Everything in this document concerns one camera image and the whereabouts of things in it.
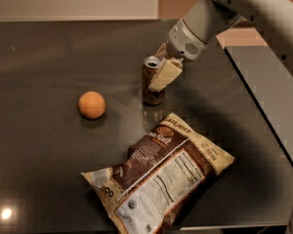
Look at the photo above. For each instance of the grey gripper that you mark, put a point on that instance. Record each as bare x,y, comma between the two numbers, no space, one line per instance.
183,40

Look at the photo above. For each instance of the orange brown soda can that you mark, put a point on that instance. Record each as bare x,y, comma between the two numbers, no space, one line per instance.
149,69

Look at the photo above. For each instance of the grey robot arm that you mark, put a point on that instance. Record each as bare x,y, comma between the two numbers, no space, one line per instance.
238,89

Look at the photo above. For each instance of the brown chip bag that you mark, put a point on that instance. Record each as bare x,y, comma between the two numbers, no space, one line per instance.
145,194

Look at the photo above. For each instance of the orange fruit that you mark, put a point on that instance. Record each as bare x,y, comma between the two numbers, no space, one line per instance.
92,105

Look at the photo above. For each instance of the grey side table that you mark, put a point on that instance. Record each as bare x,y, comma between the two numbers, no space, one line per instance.
271,86

